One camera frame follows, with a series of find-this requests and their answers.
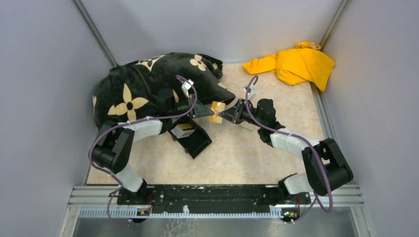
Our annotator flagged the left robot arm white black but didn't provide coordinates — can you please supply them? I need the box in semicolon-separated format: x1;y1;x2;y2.
89;88;214;204

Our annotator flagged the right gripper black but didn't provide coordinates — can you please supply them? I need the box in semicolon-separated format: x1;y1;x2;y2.
218;99;264;128

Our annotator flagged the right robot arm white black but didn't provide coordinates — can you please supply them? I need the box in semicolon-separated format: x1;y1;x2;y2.
218;99;353;203

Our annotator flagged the white toothed cable strip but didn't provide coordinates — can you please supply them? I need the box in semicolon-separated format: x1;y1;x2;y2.
78;206;285;219

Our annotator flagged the yellow cloth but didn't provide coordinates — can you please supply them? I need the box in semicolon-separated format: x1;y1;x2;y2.
242;41;335;92

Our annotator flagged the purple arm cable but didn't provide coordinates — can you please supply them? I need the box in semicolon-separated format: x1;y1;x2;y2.
245;75;334;225
88;75;198;227

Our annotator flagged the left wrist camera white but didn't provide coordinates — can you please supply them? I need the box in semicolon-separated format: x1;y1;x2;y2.
181;79;194;98

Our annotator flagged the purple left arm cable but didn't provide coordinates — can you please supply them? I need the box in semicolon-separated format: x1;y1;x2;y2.
88;75;198;227

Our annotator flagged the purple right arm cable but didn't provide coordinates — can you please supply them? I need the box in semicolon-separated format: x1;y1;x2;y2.
245;75;334;225

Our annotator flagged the aluminium front rail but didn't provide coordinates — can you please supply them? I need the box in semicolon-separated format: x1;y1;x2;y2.
67;184;365;207

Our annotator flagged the gold VIP credit card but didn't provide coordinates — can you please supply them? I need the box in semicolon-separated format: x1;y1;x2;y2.
209;101;225;123

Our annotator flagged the beige card holder wallet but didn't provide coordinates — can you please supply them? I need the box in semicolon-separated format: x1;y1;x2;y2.
238;122;257;131

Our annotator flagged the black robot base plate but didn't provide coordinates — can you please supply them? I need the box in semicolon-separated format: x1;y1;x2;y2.
117;184;311;221

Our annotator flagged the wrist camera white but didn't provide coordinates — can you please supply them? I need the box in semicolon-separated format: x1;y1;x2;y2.
243;84;256;100
181;79;194;98

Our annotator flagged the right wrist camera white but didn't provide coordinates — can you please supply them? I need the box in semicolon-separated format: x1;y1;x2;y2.
243;84;256;100

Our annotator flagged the black card tray box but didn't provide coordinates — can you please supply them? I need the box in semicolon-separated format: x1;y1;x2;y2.
168;117;212;159

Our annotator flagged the black floral plush pillow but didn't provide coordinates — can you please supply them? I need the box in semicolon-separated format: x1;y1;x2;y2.
92;52;236;129

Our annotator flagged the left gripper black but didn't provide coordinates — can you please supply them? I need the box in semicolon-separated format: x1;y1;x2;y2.
168;94;215;119

